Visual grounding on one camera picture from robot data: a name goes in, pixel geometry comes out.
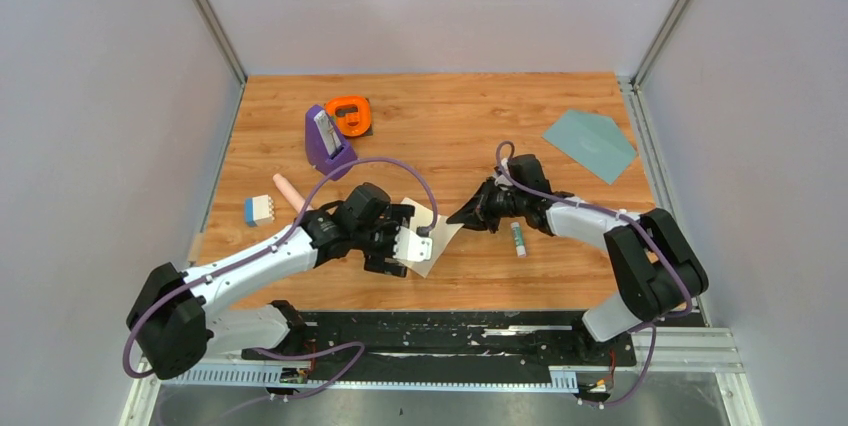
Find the white blue toy brick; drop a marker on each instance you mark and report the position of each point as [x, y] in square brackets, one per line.
[259, 210]

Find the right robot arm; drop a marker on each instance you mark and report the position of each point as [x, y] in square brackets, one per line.
[654, 266]

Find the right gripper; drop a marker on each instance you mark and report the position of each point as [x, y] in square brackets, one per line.
[476, 213]

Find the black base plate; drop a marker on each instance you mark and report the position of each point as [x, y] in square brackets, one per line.
[452, 347]

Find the grey-green envelope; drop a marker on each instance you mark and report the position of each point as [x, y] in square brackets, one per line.
[594, 141]

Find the purple stand with device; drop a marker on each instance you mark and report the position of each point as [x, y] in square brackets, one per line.
[326, 148]

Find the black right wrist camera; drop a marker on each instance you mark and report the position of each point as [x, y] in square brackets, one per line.
[527, 170]

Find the aluminium frame rail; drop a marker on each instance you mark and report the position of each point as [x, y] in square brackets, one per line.
[676, 350]

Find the pink toy microphone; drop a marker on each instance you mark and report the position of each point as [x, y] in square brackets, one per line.
[294, 198]

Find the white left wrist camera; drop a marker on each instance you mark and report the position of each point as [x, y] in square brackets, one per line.
[411, 247]

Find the beige letter paper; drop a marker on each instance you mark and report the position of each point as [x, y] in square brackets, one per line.
[440, 237]

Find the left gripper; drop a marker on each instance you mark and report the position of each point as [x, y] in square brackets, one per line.
[393, 214]

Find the white green glue stick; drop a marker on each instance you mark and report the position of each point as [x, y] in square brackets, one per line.
[519, 240]

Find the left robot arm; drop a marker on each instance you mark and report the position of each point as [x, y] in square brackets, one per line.
[179, 317]

